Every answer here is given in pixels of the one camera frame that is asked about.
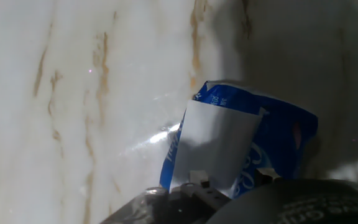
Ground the marble pattern table mat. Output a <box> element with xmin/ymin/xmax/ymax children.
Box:
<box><xmin>0</xmin><ymin>0</ymin><xmax>358</xmax><ymax>224</ymax></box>

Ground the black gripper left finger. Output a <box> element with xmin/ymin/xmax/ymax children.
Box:
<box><xmin>166</xmin><ymin>170</ymin><xmax>231</xmax><ymax>219</ymax></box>

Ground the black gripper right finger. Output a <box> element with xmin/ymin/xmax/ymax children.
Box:
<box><xmin>253</xmin><ymin>167</ymin><xmax>284</xmax><ymax>187</ymax></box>

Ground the blue tissue pack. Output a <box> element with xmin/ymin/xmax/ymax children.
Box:
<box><xmin>159</xmin><ymin>80</ymin><xmax>319</xmax><ymax>200</ymax></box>

